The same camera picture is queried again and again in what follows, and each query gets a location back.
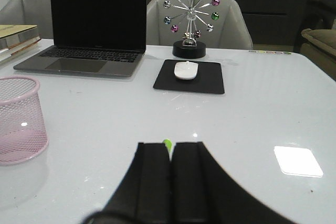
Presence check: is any ferris wheel desk ornament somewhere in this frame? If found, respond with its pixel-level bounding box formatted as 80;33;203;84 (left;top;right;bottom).
163;0;221;59

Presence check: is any black mouse pad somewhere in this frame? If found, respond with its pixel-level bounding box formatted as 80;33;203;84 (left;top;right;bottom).
153;60;225;94

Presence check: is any grey armchair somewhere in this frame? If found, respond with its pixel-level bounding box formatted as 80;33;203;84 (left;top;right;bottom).
146;0;253;49
1;0;53;39

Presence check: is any white computer mouse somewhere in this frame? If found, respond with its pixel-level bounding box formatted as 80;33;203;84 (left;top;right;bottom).
174;61;198;80

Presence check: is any olive cushion seat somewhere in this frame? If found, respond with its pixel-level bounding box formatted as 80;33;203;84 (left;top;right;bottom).
300;28;335;64

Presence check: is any green marker pen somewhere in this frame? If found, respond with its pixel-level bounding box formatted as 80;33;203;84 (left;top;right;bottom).
162;139;173;159

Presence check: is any pink mesh pen holder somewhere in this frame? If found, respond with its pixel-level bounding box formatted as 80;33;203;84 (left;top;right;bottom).
1;76;48;166

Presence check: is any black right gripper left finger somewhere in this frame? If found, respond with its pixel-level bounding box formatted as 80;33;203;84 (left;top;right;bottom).
83;143;171;223

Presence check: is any middle book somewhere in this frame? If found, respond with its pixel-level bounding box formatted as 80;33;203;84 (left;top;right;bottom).
1;36;41;57

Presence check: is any left grey armchair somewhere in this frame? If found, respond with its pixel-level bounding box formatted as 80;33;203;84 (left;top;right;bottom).
1;0;53;39

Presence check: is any yellow top book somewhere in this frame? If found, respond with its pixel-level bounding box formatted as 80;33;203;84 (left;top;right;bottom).
1;24;39;50

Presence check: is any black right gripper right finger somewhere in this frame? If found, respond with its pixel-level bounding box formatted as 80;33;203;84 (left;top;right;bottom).
171;142;291;223

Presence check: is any grey laptop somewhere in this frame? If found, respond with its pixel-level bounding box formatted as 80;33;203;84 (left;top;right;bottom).
14;0;147;77

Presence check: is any right grey armchair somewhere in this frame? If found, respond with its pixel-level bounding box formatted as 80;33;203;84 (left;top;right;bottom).
146;0;253;49

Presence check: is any bottom book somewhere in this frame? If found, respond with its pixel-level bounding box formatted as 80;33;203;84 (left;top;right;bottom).
0;49;25;64

